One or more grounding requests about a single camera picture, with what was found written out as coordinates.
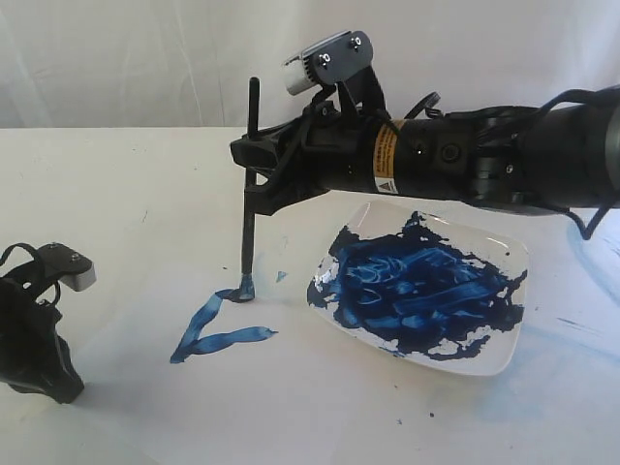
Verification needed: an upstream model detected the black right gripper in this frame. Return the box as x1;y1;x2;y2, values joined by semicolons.
230;105;477;216

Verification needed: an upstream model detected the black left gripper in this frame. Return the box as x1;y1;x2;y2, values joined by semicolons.
1;244;84;404

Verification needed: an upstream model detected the black paintbrush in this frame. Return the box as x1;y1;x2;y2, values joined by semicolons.
234;77;261;303

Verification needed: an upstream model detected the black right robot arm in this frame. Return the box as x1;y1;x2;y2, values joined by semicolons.
231;88;619;215

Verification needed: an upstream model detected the white paper sheet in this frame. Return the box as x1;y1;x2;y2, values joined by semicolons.
1;258;383;464

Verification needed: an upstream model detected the white plate with blue paint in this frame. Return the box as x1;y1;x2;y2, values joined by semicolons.
306;201;529;377

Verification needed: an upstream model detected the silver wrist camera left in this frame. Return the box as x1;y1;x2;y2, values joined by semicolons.
37;242;97;292

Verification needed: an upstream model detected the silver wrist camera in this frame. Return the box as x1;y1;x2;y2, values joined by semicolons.
282;31;374;96
37;242;97;292

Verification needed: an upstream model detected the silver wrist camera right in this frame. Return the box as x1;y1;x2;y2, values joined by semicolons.
282;31;374;96

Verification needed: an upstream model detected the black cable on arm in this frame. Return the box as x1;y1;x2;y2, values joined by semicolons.
404;82;620;241

